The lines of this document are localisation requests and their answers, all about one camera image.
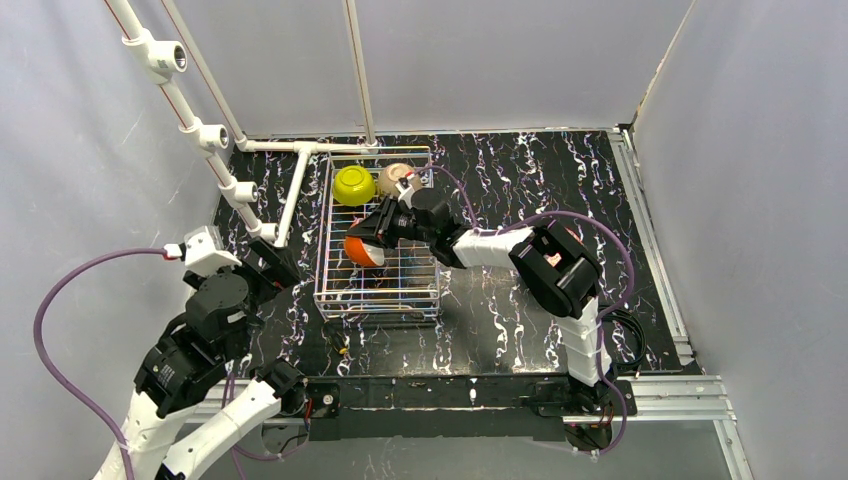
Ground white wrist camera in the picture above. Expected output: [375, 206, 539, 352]
[184, 225, 242, 278]
[394, 172, 423, 208]

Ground aluminium base frame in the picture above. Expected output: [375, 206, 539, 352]
[177, 127, 737, 457]

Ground black yellow screwdriver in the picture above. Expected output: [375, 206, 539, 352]
[322, 322, 349, 357]

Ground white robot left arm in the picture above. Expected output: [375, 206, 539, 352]
[95, 230, 308, 479]

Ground white ceramic bowl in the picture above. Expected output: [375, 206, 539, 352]
[343, 218, 386, 268]

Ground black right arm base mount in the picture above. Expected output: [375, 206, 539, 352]
[518, 380, 638, 457]

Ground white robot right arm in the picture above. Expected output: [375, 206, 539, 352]
[344, 190, 612, 399]

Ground yellow-green plastic bowl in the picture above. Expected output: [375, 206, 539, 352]
[332, 165, 377, 207]

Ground coiled black cable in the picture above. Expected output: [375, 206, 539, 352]
[596, 303, 652, 372]

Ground red patterned bowl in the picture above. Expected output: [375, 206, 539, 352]
[564, 227, 588, 257]

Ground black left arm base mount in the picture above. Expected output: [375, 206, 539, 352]
[261, 380, 342, 458]

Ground white wire dish rack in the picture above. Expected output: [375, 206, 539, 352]
[313, 146, 441, 323]

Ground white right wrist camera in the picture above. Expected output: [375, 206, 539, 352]
[394, 172, 423, 208]

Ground beige ceramic bowl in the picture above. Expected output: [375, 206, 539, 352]
[376, 163, 415, 198]

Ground white pvc pipe frame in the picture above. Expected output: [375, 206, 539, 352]
[104, 0, 378, 248]

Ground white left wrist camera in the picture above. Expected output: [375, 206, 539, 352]
[184, 225, 242, 278]

